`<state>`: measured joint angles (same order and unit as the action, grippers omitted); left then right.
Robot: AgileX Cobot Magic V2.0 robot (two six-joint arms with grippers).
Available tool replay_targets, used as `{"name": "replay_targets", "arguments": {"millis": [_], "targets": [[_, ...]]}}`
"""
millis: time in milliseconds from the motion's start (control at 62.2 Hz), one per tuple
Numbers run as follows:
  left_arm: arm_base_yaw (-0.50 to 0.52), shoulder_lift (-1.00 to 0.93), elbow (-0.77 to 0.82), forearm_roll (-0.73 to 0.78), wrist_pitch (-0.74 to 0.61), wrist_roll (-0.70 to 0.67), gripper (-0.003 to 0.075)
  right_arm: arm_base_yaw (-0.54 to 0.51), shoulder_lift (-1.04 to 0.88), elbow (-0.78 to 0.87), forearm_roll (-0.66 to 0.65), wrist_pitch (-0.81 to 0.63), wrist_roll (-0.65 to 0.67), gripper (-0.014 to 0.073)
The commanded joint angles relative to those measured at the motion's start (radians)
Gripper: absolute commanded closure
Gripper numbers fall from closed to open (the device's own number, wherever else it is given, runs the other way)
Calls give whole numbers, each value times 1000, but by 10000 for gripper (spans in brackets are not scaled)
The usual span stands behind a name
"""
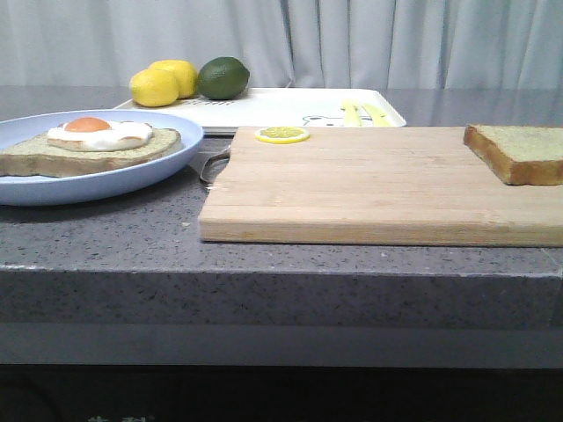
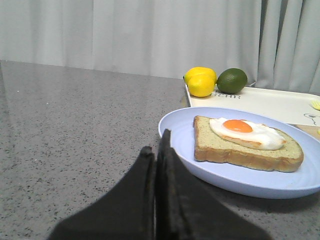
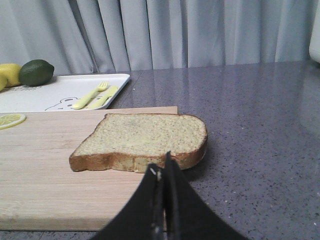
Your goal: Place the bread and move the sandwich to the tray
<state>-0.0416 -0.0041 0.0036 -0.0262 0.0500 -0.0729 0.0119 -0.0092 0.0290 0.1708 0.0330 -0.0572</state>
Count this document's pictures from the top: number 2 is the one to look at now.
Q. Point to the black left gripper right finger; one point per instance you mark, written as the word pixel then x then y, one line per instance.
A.
pixel 185 210

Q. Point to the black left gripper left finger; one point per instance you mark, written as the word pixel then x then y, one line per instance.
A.
pixel 126 212

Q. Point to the light blue round plate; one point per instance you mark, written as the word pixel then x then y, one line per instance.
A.
pixel 237 179

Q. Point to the bread slice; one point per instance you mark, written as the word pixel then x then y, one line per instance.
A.
pixel 210 147

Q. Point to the fried egg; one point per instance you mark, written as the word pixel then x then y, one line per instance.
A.
pixel 247 133

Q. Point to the white bear tray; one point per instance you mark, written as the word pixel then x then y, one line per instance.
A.
pixel 289 107

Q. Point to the front yellow lemon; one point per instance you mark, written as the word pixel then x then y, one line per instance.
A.
pixel 201 85

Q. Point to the yellow lemon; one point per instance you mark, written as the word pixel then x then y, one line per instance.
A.
pixel 201 85
pixel 199 70

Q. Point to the green lime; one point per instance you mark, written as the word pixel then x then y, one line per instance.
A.
pixel 232 81

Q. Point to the rear yellow lemon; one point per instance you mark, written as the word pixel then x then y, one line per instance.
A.
pixel 199 70

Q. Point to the wooden cutting board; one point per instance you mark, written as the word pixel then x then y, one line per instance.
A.
pixel 312 130

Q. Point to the yellow fry piece left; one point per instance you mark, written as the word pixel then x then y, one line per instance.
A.
pixel 315 104

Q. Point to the white curtain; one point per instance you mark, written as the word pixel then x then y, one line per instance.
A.
pixel 276 42

